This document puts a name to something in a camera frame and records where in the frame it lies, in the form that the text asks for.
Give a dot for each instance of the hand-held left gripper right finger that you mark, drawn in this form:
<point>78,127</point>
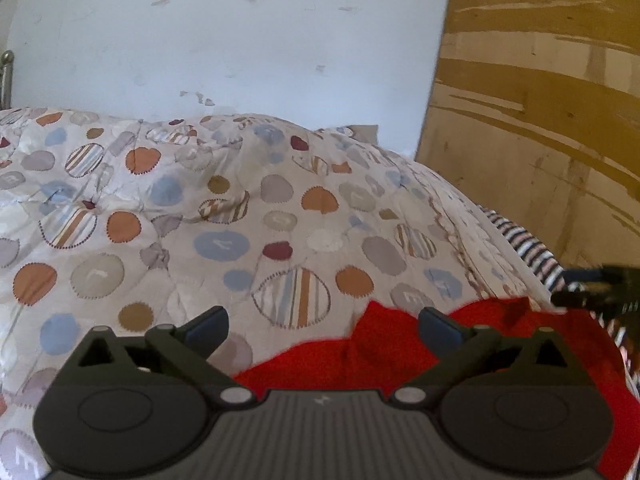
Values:
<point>439,330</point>

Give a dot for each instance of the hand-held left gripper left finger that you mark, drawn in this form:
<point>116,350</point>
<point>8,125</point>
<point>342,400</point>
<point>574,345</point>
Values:
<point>210,327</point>

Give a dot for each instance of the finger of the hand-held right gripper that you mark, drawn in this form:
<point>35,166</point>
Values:
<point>580,300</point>
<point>585,275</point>

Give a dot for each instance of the red sweater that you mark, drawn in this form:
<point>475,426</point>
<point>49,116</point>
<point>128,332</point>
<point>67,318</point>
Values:
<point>390,345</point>

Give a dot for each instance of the striped bed sheet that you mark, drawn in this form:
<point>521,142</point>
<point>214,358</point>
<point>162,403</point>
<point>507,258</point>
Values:
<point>530,255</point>

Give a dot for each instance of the dotted white quilt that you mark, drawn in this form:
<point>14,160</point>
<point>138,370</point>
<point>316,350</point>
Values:
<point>200,185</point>

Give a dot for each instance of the wooden board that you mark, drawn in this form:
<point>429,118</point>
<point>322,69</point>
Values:
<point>525,110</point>

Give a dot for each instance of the grey pillow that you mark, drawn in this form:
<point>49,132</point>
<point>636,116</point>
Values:
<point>365,132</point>

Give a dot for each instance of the metal bed post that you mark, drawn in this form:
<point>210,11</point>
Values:
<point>7,75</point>

